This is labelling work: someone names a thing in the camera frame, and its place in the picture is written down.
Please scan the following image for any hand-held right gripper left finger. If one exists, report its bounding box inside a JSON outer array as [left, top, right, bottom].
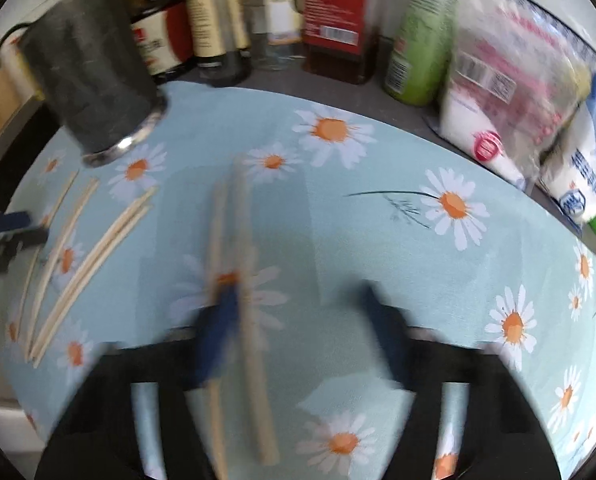
[[35, 285, 242, 480]]

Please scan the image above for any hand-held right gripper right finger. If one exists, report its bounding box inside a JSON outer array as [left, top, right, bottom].
[[360, 282, 563, 480]]

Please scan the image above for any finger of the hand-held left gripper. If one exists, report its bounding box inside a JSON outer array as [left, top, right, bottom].
[[0, 227, 50, 283], [0, 210, 33, 236]]

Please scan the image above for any pale wooden chopstick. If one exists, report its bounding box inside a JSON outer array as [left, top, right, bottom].
[[28, 186, 159, 356], [15, 170, 80, 331], [25, 177, 100, 361], [230, 157, 281, 463], [32, 204, 153, 368]]

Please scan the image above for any dark grey chopstick holder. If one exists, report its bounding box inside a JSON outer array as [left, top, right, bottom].
[[17, 0, 169, 168]]

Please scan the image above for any blue daisy print mat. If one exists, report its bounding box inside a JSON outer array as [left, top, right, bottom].
[[0, 80, 596, 480]]

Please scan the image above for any dark sauce bottle red label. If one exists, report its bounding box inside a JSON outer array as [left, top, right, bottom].
[[128, 0, 196, 83]]

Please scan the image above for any blue and white bag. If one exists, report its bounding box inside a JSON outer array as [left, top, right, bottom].
[[535, 72, 596, 226]]

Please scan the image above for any dark bottle cream label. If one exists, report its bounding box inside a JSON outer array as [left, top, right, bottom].
[[223, 0, 253, 86], [184, 0, 229, 73]]

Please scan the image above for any white bag pink print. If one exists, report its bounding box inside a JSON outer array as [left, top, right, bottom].
[[438, 0, 596, 191]]

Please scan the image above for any green plastic bottle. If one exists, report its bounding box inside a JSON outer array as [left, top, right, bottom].
[[382, 0, 466, 107]]

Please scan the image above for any clear glass bottle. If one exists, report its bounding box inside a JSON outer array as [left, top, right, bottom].
[[250, 0, 306, 71]]

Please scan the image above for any large red label bottle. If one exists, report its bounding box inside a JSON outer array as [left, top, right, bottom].
[[300, 0, 381, 85]]

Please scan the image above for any black cable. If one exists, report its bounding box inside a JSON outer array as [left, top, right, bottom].
[[0, 22, 31, 73]]

